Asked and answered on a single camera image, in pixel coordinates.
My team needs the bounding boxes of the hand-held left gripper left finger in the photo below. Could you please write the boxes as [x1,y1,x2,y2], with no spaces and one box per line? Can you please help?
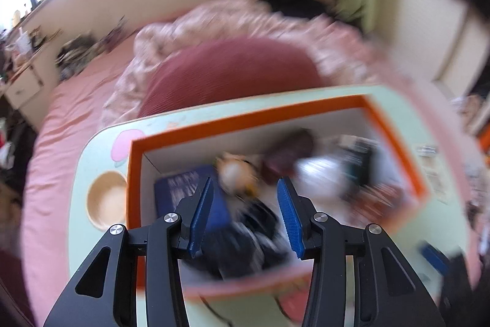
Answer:
[44,177,215,327]

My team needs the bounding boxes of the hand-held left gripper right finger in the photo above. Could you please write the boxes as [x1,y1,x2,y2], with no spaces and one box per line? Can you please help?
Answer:
[277,177,447,327]

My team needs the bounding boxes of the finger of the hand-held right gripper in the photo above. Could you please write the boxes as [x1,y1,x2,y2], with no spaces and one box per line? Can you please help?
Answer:
[420,242,451,276]

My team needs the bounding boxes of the black lace-trimmed cloth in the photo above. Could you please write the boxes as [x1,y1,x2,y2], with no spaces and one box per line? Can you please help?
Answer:
[203,197,292,279]

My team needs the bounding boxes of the dark green toy car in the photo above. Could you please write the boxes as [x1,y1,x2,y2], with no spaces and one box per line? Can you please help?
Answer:
[345,137,383,186]

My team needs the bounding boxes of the orange cardboard box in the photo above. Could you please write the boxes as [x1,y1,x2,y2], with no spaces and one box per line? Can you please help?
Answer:
[126,94,427,302]

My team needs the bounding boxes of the mint green desktop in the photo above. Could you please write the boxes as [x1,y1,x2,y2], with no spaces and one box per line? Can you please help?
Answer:
[74,84,475,327]

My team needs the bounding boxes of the blue zip case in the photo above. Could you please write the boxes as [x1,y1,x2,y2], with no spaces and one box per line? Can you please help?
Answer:
[154,165,230,232]

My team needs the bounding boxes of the dog figure toy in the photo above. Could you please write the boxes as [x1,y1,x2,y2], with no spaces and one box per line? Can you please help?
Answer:
[216,154,257,197]

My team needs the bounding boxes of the dark brown wallet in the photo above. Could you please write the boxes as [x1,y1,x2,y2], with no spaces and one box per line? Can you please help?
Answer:
[264,130,316,182]

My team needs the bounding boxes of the maroon pillow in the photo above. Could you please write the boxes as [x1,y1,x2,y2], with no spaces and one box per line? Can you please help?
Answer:
[136,37,334,119]

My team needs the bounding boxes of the pink bed sheet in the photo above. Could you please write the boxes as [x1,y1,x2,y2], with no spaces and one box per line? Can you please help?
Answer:
[19,38,485,316]

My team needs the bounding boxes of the pink floral quilt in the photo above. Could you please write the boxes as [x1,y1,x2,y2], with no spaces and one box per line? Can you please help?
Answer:
[103,0,383,121]

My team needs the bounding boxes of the grey folded clothes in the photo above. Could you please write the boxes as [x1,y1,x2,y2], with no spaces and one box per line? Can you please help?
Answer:
[57,36,96,75]

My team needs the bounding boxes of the pile of black clothes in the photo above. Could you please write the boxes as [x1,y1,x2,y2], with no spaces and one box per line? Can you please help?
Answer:
[260,0,337,19]

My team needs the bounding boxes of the white desk with drawers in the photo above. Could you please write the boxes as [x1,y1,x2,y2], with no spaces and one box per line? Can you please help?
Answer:
[4,32,62,121]

